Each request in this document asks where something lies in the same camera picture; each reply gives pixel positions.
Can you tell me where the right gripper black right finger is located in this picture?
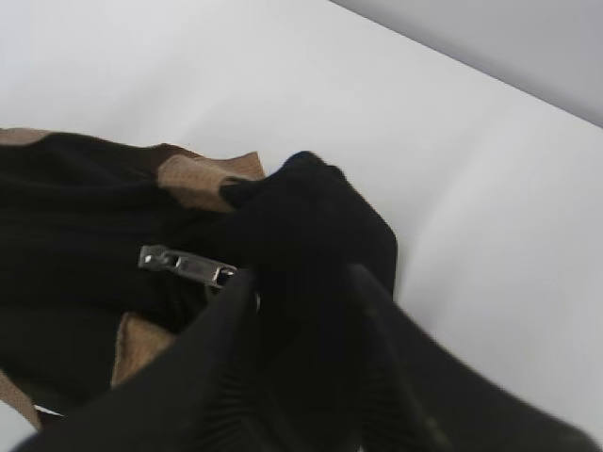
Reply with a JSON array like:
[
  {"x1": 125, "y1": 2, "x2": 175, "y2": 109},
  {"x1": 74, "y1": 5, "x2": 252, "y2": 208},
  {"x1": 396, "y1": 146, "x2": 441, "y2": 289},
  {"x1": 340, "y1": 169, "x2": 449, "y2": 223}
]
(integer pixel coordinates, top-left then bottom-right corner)
[{"x1": 348, "y1": 265, "x2": 598, "y2": 451}]

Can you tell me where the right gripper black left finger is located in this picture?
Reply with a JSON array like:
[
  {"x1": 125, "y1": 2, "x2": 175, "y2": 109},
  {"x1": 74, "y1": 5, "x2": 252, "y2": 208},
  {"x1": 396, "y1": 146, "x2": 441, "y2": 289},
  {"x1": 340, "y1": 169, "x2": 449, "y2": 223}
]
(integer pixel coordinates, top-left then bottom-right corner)
[{"x1": 18, "y1": 270, "x2": 257, "y2": 451}]

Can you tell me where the black bag with tan handles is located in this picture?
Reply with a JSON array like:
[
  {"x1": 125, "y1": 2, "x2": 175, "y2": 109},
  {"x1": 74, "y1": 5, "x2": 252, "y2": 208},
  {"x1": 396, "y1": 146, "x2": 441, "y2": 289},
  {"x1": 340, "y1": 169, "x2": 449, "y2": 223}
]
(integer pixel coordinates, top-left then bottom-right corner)
[{"x1": 1, "y1": 128, "x2": 398, "y2": 428}]

